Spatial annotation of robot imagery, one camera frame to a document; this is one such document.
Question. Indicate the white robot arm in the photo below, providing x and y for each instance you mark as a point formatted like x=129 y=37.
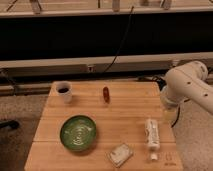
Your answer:
x=186 y=81

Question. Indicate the white tube bottle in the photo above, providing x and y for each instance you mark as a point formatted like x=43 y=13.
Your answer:
x=153 y=140

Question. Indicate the white cup with dark liquid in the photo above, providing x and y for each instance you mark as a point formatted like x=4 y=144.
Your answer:
x=64 y=91

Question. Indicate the small white packet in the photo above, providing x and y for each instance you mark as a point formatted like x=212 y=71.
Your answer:
x=120 y=154

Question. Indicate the black object at left edge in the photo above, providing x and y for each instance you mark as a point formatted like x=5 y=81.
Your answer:
x=12 y=124

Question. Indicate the green ceramic bowl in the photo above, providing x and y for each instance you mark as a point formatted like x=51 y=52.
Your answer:
x=78 y=133

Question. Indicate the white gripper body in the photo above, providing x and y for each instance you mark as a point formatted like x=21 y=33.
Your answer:
x=169 y=115

